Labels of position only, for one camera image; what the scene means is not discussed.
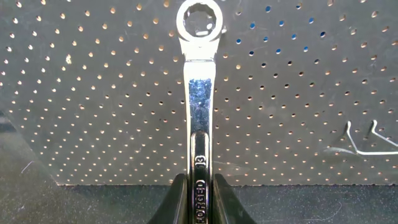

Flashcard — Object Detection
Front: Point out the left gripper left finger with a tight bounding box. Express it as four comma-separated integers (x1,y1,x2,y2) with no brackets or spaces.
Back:
147,173,189,224

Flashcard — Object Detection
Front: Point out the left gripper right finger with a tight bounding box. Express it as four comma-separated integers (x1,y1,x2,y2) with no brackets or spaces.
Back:
212,173,257,224

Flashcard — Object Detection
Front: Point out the steel wrench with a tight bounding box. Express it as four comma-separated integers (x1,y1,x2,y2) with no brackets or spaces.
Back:
176,0,224,224

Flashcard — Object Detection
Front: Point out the black pegboard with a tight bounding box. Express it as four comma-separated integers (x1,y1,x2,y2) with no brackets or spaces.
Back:
0,0,398,187

